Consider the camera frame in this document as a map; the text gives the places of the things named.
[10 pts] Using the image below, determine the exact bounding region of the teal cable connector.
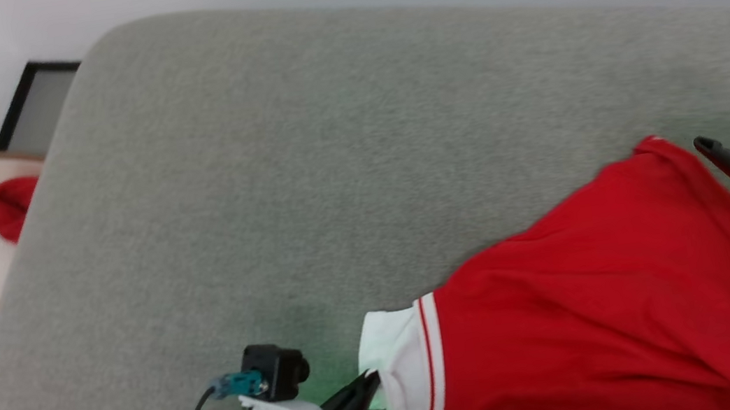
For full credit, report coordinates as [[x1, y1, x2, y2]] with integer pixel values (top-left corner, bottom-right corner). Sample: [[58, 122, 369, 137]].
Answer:
[[210, 368, 269, 402]]

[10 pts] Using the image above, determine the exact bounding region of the red cloth in basket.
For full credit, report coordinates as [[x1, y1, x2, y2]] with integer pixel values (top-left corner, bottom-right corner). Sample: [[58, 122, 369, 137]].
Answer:
[[0, 174, 49, 247]]

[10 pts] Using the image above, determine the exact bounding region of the red and white jersey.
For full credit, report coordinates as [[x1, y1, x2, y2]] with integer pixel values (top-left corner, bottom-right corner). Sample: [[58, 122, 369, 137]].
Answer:
[[334, 125, 730, 410]]

